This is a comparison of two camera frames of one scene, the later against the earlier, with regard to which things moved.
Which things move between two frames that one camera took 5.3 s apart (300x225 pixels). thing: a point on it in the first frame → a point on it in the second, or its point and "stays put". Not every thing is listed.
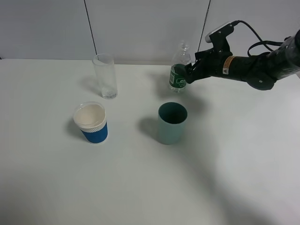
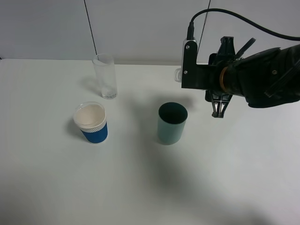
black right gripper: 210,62 → 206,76
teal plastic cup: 172,117 stays put
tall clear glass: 104,67 stays put
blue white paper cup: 90,116 stays put
